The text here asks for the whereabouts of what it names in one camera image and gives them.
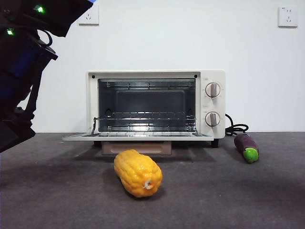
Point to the yellow toy corn cob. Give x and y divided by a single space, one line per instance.
135 171

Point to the white toaster oven body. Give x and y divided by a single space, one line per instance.
214 133

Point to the beige oven knob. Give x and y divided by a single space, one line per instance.
212 90
212 118

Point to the purple toy eggplant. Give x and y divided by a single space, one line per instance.
245 144

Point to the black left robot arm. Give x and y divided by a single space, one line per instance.
19 59

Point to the white wall socket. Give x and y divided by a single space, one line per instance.
88 14
287 16

